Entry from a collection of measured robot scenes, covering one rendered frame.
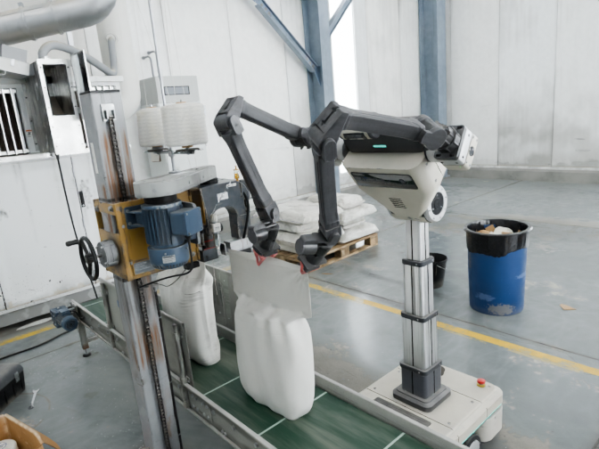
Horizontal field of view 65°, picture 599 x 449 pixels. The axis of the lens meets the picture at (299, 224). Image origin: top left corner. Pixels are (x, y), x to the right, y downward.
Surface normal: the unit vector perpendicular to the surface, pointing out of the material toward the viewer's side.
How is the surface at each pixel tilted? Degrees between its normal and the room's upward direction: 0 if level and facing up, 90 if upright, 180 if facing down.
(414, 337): 90
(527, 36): 90
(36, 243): 90
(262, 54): 90
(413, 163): 40
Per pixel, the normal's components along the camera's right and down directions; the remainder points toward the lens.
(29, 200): 0.68, 0.11
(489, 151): -0.74, 0.22
